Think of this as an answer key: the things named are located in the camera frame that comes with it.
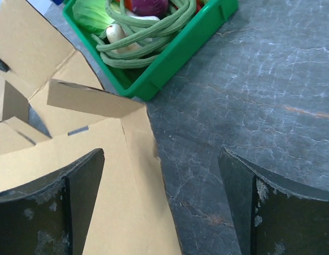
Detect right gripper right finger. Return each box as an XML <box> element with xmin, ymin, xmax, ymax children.
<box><xmin>218</xmin><ymin>149</ymin><xmax>329</xmax><ymax>255</ymax></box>

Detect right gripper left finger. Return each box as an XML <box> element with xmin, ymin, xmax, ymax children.
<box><xmin>0</xmin><ymin>148</ymin><xmax>105</xmax><ymax>254</ymax></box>

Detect spare cardboard box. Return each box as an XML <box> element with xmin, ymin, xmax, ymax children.
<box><xmin>0</xmin><ymin>1</ymin><xmax>182</xmax><ymax>254</ymax></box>

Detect green long beans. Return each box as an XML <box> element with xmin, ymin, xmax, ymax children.
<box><xmin>91</xmin><ymin>1</ymin><xmax>197</xmax><ymax>69</ymax></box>

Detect bok choy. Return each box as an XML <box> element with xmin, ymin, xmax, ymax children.
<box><xmin>72</xmin><ymin>0</ymin><xmax>115</xmax><ymax>32</ymax></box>

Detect green plastic tray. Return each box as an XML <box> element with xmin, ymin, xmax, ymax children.
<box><xmin>63</xmin><ymin>1</ymin><xmax>238</xmax><ymax>101</ymax></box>

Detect red and blue drink can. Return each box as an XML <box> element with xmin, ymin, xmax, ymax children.
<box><xmin>51</xmin><ymin>0</ymin><xmax>64</xmax><ymax>5</ymax></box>

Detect purple onion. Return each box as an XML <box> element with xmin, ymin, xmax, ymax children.
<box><xmin>131</xmin><ymin>0</ymin><xmax>169</xmax><ymax>18</ymax></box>

